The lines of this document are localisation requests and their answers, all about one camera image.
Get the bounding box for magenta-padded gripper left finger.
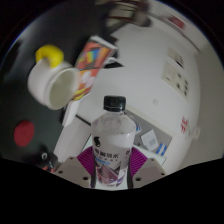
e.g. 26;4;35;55
53;145;96;188

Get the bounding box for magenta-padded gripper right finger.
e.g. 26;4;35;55
128;146;168;189

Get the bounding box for clear bottle with white label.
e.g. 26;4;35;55
91;95;137;189

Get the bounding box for black and red power tool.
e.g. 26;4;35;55
33;144;63;173

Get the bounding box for large whiteboard on stand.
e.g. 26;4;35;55
53;113;98;168

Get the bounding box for small flat white case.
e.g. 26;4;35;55
61;99;81;128

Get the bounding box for flat round red coaster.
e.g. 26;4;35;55
13;120;36;148

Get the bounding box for colourful orange booklet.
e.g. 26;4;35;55
72;35;118;102

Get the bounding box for grey wall notice board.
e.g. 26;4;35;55
124;104;174;166

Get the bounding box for white mug with yellow handle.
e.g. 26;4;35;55
27;44;81;111

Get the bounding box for large white wall poster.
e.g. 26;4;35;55
162;61;191;98

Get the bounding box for small white wall poster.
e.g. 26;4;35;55
166;46;186;69

